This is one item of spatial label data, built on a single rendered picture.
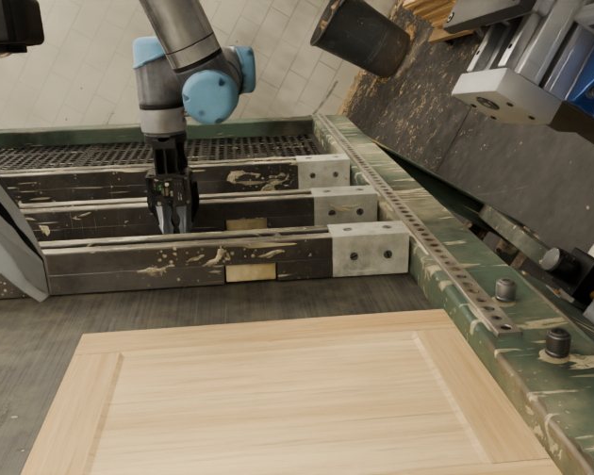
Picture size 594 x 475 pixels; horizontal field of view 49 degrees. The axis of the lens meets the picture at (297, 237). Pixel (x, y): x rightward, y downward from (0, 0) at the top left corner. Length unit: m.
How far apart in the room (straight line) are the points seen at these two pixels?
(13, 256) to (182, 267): 0.67
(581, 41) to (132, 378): 0.69
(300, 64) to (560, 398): 5.51
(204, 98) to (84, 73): 5.10
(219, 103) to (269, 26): 5.15
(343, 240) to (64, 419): 0.51
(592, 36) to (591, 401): 0.46
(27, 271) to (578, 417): 0.50
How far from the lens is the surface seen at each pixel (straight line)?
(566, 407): 0.69
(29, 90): 6.06
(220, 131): 2.24
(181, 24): 0.91
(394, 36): 5.15
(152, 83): 1.07
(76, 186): 1.57
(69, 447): 0.70
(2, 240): 0.37
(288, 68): 6.04
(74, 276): 1.06
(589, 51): 0.93
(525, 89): 0.88
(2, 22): 0.36
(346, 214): 1.26
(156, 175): 1.08
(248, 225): 1.25
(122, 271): 1.04
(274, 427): 0.68
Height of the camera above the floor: 1.33
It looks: 14 degrees down
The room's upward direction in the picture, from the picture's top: 64 degrees counter-clockwise
